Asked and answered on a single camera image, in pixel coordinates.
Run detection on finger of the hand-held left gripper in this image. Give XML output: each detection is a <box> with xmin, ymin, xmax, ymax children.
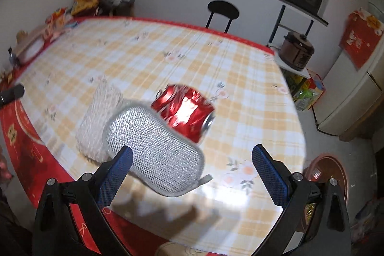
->
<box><xmin>0</xmin><ymin>84</ymin><xmax>25</xmax><ymax>108</ymax></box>

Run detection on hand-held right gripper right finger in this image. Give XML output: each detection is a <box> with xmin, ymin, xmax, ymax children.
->
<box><xmin>251</xmin><ymin>144</ymin><xmax>352</xmax><ymax>256</ymax></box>

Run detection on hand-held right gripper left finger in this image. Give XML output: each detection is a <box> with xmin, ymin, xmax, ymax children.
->
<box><xmin>31</xmin><ymin>146</ymin><xmax>134</xmax><ymax>256</ymax></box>

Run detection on silver mesh scouring pad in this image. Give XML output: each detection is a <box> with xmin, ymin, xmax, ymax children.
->
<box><xmin>102</xmin><ymin>104</ymin><xmax>214</xmax><ymax>197</ymax></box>

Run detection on brown plastic bucket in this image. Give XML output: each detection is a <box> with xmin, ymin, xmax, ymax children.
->
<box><xmin>301</xmin><ymin>153</ymin><xmax>351</xmax><ymax>233</ymax></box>

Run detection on white foam net sleeve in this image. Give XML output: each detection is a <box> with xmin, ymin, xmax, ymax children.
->
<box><xmin>75</xmin><ymin>80</ymin><xmax>124</xmax><ymax>162</ymax></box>

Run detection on red snack packets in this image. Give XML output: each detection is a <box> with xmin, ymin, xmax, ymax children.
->
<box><xmin>45</xmin><ymin>7</ymin><xmax>79</xmax><ymax>35</ymax></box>

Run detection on green and white bag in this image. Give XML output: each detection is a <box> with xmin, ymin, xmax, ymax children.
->
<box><xmin>289</xmin><ymin>74</ymin><xmax>312</xmax><ymax>101</ymax></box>

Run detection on crushed red can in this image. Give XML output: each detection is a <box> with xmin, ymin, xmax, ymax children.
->
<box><xmin>150</xmin><ymin>84</ymin><xmax>216</xmax><ymax>143</ymax></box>

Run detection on black rack with white shelf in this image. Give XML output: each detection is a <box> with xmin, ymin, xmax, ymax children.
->
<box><xmin>267</xmin><ymin>5</ymin><xmax>316</xmax><ymax>80</ymax></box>

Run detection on cream refrigerator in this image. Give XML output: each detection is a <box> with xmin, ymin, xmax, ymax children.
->
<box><xmin>313</xmin><ymin>7</ymin><xmax>384</xmax><ymax>143</ymax></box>

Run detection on yellow snack bags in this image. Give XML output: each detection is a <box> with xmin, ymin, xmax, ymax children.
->
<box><xmin>71</xmin><ymin>0</ymin><xmax>100</xmax><ymax>15</ymax></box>

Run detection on table with checkered cloth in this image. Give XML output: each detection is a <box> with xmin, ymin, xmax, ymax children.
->
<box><xmin>0</xmin><ymin>16</ymin><xmax>307</xmax><ymax>256</ymax></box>

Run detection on brown electric pressure cooker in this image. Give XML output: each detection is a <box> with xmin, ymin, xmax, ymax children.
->
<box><xmin>280</xmin><ymin>31</ymin><xmax>315</xmax><ymax>71</ymax></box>

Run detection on black round-back chair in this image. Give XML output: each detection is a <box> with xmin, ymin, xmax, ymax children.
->
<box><xmin>205</xmin><ymin>0</ymin><xmax>241</xmax><ymax>34</ymax></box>

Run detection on red wall poster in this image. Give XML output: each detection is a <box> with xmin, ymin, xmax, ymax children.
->
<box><xmin>339</xmin><ymin>8</ymin><xmax>384</xmax><ymax>69</ymax></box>

